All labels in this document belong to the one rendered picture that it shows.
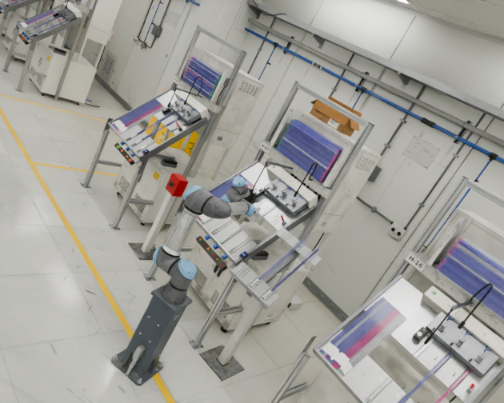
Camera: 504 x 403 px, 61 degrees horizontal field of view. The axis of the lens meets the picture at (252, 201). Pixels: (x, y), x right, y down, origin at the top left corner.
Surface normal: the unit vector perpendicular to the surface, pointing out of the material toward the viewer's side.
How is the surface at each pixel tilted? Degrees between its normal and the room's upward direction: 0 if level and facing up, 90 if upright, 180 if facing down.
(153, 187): 90
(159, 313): 90
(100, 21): 90
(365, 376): 44
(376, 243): 90
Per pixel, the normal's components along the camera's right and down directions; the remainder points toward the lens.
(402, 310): -0.14, -0.66
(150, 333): -0.40, 0.11
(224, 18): 0.59, 0.55
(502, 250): -0.66, -0.09
